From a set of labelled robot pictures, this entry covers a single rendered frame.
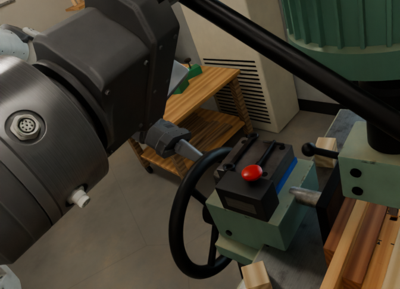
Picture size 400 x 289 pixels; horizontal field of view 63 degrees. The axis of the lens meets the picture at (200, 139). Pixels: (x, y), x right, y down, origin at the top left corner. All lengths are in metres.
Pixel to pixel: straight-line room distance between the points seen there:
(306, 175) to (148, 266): 1.38
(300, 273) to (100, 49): 0.41
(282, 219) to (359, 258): 0.11
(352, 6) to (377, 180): 0.22
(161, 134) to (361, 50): 0.52
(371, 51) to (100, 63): 0.18
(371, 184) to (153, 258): 1.52
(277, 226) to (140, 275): 1.39
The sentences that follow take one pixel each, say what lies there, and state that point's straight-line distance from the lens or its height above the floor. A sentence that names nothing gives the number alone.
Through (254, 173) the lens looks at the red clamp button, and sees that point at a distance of 0.47.
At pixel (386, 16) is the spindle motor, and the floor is 1.25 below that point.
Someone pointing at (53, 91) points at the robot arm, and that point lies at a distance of 0.17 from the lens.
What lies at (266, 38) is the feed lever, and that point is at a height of 1.26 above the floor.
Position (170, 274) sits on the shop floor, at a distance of 1.74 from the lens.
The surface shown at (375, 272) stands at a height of 0.94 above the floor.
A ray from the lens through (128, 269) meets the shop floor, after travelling 1.88.
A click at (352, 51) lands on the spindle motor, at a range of 0.26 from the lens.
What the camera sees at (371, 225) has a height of 0.95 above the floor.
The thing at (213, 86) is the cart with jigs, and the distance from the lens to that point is 1.89.
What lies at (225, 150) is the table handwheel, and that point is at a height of 0.93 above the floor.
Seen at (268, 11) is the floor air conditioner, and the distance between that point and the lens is 2.02.
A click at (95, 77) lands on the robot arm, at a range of 0.18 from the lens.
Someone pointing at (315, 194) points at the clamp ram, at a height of 0.96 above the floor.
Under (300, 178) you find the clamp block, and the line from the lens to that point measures 0.54.
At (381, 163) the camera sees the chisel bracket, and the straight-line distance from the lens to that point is 0.39.
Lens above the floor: 1.34
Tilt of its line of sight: 33 degrees down
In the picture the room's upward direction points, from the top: 23 degrees counter-clockwise
